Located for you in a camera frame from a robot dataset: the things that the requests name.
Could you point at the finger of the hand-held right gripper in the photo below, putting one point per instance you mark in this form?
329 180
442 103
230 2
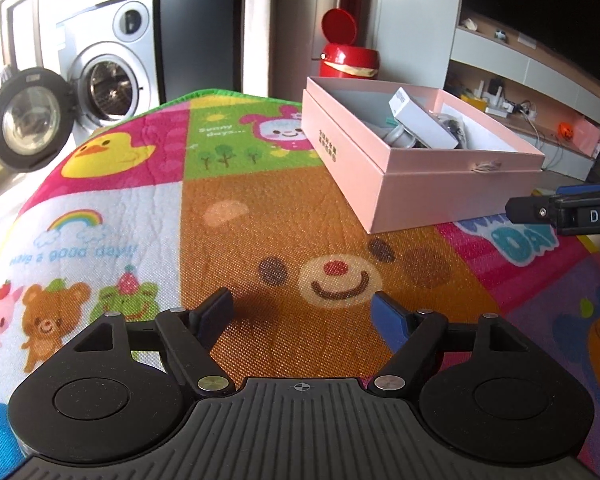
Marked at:
580 188
527 208

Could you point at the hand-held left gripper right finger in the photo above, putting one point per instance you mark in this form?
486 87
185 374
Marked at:
390 322

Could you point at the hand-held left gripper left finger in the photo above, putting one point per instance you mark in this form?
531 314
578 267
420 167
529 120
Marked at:
218 310

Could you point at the pink cardboard box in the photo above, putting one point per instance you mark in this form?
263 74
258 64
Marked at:
430 195

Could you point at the small white box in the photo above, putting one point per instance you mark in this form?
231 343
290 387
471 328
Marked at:
420 120

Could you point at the small pink box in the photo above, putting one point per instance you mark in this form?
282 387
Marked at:
591 137

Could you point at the orange pumpkin toy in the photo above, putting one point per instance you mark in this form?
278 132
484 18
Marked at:
566 131

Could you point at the colourful cartoon play mat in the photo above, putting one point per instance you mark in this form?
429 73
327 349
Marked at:
260 200

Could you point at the white television cabinet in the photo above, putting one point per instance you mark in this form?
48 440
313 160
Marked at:
530 75

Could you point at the black television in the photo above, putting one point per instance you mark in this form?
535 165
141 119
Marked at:
545 5

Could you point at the red trash bin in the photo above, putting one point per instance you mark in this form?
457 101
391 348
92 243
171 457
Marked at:
347 55

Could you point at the silver washing machine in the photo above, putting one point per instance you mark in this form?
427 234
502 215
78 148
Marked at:
105 80

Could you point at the grey cabinet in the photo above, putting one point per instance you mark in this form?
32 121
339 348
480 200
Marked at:
200 30

